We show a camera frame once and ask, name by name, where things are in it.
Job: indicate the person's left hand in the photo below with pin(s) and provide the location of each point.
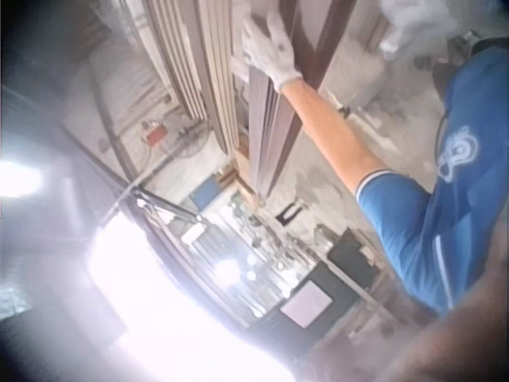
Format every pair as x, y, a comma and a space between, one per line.
274, 59

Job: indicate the person's right hand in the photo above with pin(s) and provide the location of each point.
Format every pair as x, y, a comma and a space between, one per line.
405, 28

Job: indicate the brown wooden board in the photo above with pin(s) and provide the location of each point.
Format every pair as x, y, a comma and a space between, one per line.
264, 131

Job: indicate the stack of beige boards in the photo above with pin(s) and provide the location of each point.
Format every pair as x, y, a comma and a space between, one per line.
195, 67

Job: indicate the black standing fan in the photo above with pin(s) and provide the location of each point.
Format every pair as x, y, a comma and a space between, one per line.
191, 144

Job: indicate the blue panel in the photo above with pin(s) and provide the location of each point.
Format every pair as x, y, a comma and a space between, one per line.
204, 195

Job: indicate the black stool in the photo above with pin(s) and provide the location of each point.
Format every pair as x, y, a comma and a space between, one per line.
290, 213

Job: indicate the cluttered workbench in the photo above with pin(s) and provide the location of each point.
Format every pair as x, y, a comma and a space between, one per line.
254, 254

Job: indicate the black box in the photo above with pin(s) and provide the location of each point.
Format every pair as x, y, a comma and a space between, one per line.
350, 252

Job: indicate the dark cabinet with white panel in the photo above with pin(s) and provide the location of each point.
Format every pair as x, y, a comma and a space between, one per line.
304, 304

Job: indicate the red wall box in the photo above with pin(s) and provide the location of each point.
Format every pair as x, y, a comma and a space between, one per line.
156, 134

